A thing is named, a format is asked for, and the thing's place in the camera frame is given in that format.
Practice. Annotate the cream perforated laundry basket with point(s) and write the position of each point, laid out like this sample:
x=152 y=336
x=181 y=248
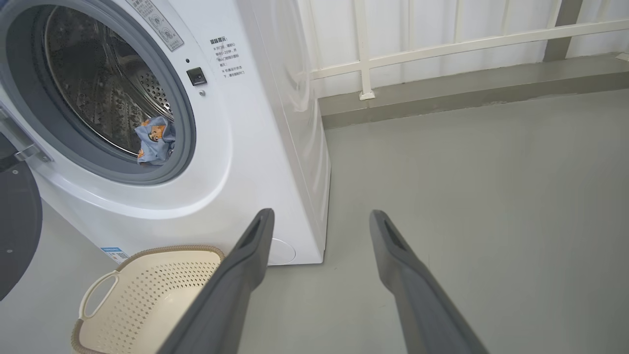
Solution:
x=147 y=300

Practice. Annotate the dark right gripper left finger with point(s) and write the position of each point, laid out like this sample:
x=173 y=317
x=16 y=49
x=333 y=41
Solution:
x=231 y=305

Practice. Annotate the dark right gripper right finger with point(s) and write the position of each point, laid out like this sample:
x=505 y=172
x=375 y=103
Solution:
x=422 y=309

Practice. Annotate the blue dog-print garment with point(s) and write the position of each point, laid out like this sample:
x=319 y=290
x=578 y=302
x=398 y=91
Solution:
x=155 y=140

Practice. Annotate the steel washer drum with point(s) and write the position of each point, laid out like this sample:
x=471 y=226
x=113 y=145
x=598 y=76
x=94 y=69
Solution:
x=93 y=83

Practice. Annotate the black round glass washer door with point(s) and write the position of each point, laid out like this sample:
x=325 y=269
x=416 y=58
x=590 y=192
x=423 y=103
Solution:
x=17 y=226

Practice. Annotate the white metal railing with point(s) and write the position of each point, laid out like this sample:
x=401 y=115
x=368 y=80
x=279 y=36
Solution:
x=363 y=49

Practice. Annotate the blue energy label sticker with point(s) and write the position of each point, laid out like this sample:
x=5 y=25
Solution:
x=114 y=254

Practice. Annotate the grey rubber door gasket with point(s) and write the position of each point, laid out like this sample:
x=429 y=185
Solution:
x=184 y=118

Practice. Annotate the round white filter cover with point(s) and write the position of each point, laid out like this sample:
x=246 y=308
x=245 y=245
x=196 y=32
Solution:
x=284 y=251

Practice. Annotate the white front-load washing machine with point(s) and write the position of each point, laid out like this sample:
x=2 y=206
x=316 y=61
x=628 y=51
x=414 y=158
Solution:
x=245 y=147

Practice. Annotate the black square door latch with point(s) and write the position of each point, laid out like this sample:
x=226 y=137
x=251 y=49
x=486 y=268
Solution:
x=196 y=76

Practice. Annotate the grey warning label sticker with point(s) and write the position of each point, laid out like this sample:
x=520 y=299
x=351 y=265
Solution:
x=157 y=24

